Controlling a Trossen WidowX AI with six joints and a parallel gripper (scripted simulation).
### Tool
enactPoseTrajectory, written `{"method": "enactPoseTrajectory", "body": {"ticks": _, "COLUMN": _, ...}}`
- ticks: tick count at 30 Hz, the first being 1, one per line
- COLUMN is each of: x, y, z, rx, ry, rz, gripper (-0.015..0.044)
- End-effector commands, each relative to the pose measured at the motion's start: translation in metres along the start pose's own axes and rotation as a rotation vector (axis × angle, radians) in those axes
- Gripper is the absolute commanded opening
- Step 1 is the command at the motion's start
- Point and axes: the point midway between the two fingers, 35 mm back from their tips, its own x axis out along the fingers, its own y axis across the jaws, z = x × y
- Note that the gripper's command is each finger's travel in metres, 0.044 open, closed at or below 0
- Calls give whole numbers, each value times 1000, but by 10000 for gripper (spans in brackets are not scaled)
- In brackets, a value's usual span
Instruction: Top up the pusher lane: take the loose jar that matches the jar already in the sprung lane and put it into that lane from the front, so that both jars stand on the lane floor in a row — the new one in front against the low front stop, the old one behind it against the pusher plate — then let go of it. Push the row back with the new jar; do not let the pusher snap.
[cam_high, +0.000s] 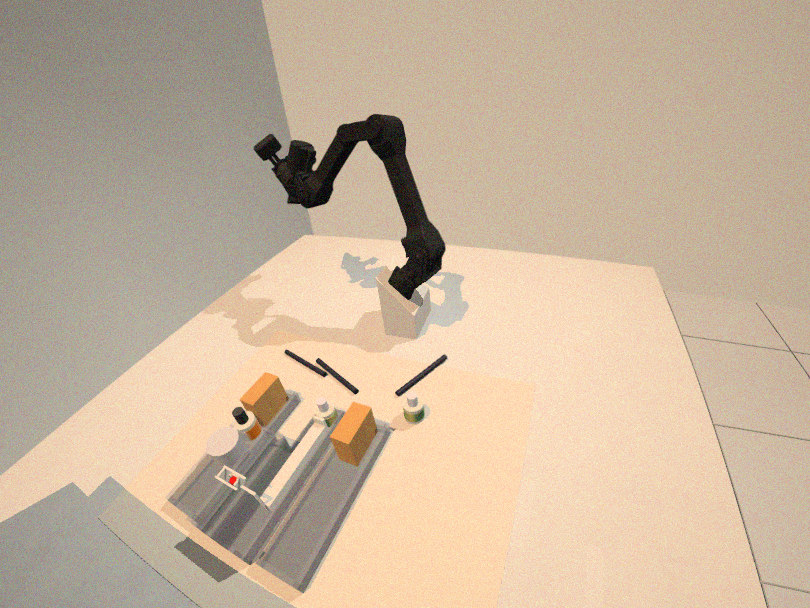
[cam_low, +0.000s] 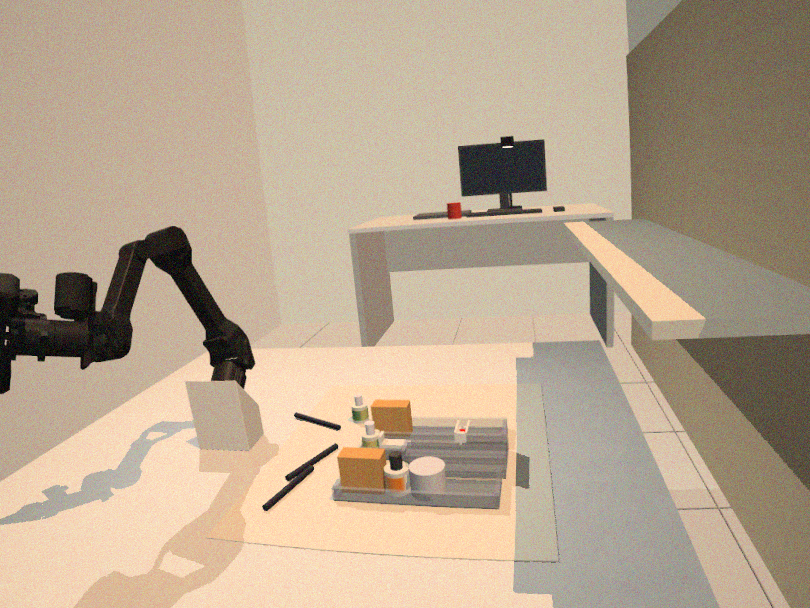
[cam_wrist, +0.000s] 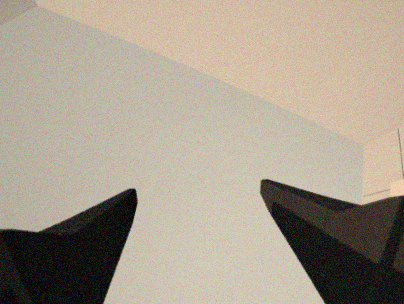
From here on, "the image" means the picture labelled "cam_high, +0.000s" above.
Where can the dark grey cylinder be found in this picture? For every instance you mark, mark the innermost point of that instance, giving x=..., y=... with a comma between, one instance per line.
x=419, y=376
x=337, y=376
x=309, y=365

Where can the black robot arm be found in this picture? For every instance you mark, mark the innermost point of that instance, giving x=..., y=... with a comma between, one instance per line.
x=385, y=134

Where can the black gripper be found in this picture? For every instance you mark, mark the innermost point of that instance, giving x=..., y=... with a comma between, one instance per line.
x=268, y=147

